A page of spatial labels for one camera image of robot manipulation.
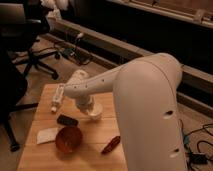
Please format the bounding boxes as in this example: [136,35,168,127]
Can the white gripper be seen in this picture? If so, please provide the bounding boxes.
[75,96,97,116]

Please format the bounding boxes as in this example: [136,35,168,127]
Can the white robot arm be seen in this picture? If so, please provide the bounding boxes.
[65,53,187,171]

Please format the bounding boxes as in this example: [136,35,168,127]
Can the dark chair at left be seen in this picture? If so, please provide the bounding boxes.
[0,49,38,152]

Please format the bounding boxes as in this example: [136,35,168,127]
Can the red chili pepper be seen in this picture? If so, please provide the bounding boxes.
[101,136,121,155]

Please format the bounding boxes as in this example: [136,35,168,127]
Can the white ceramic cup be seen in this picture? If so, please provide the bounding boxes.
[88,103,103,120]

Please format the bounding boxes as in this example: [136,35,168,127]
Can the blue power strip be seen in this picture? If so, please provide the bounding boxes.
[61,48,75,59]

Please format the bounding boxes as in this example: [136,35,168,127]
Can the brown ceramic bowl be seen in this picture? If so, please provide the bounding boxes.
[55,126,83,153]

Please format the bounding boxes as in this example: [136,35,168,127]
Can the white folded napkin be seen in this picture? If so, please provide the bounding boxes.
[37,127,58,144]

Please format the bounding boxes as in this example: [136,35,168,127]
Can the white plastic bottle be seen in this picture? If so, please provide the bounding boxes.
[51,83,65,113]

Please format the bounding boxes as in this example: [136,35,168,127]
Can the black office chair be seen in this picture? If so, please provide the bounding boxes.
[0,0,60,80]

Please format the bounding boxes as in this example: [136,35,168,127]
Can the black rectangular object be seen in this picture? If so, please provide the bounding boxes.
[57,115,78,126]

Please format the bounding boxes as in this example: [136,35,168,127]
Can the black floor cables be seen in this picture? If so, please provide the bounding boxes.
[179,119,213,171]

